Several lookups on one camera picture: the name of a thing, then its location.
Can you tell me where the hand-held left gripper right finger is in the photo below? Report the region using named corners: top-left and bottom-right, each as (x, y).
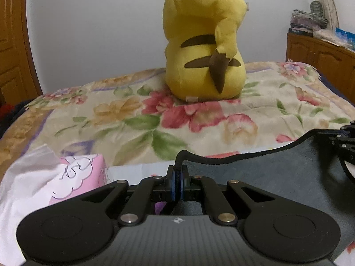
top-left (180, 166), bottom-right (276, 227)

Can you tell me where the stack of folded papers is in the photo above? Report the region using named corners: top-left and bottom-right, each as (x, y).
top-left (288, 9), bottom-right (328, 35)

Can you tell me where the white bedsheet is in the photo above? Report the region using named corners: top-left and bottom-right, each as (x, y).
top-left (0, 143), bottom-right (290, 266)

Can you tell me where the floral blanket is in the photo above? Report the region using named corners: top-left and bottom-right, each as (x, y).
top-left (0, 61), bottom-right (350, 173)

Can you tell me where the yellow plush toy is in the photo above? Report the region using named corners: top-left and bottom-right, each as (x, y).
top-left (139, 0), bottom-right (249, 103)

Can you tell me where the wooden door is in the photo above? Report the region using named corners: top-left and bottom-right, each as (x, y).
top-left (0, 0), bottom-right (43, 104)

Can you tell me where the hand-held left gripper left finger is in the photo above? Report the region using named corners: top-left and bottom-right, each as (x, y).
top-left (80, 165), bottom-right (178, 227)

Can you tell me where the wooden cabinet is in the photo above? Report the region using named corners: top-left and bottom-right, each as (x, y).
top-left (286, 31), bottom-right (355, 102)

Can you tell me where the grey towel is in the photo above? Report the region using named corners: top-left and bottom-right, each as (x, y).
top-left (174, 128), bottom-right (355, 259)

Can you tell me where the dark clothes pile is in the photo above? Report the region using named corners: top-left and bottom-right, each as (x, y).
top-left (0, 99), bottom-right (30, 137)

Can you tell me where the pink printed tissue pack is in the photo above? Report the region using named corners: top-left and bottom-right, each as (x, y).
top-left (48, 154), bottom-right (112, 203)

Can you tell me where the dark blue mattress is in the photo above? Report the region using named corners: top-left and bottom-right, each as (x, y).
top-left (316, 69), bottom-right (355, 104)

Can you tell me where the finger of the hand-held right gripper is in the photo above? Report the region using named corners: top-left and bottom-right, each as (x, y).
top-left (330, 133), bottom-right (355, 178)
top-left (341, 119), bottom-right (355, 133)

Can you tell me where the blue picture box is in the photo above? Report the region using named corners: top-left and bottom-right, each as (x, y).
top-left (334, 27), bottom-right (355, 51)

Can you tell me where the ribbed glass jar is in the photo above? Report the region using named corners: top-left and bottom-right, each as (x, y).
top-left (310, 1), bottom-right (325, 18)

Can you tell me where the white wrapped pole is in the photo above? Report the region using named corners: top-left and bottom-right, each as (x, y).
top-left (318, 0), bottom-right (344, 31)

